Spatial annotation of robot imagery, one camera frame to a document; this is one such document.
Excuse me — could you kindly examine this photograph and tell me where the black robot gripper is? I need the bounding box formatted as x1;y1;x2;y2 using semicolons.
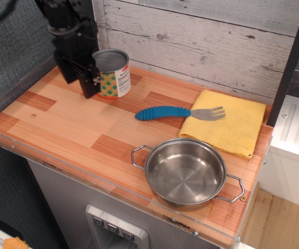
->
48;18;100;99

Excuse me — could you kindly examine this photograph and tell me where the tin can with patterned label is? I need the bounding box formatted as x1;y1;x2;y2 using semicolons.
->
93;49;131;99

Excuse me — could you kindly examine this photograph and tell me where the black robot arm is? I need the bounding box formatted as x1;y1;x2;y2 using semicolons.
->
36;1;101;99

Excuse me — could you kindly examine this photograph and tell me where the clear acrylic table guard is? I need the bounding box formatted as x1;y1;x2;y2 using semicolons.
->
0;126;274;247

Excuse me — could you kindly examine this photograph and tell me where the grey cabinet front panel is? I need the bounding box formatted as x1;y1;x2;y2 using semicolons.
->
26;158;220;249

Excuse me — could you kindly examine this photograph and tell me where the stainless steel pot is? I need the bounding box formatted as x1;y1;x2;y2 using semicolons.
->
141;138;245;208

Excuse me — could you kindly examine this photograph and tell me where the silver dispenser button panel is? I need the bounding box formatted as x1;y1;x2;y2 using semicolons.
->
85;204;149;248

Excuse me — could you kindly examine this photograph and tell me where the yellow folded cloth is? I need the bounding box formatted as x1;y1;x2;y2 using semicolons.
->
179;90;266;159

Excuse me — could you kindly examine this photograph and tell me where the orange and black object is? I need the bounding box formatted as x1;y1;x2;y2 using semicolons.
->
2;237;30;249

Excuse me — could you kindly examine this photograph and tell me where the white toy sink unit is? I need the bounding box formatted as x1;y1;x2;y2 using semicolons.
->
257;37;299;211

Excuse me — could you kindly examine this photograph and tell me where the dark grey left post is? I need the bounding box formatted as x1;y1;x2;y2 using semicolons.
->
82;0;99;52

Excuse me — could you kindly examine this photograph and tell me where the dark grey post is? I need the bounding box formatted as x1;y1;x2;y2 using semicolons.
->
82;0;99;52
266;27;299;127

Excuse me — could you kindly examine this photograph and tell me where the black braided cable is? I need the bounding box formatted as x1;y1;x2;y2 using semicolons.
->
0;0;19;29

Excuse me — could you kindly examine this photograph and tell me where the blue handled metal fork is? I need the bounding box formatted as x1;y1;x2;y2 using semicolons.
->
135;106;225;121

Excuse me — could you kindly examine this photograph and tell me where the dark grey right post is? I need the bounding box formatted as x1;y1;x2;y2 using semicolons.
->
266;27;299;127

